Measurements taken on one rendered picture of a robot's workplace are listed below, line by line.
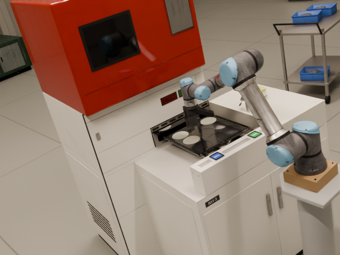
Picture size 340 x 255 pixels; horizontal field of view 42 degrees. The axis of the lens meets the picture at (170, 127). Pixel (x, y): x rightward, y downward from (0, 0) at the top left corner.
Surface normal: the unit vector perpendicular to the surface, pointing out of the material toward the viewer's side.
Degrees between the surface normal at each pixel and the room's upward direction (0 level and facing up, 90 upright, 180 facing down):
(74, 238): 0
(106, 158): 90
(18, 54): 90
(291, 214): 90
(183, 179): 0
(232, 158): 90
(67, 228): 0
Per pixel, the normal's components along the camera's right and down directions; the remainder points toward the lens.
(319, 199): -0.22, -0.88
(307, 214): -0.59, 0.46
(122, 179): 0.55, 0.25
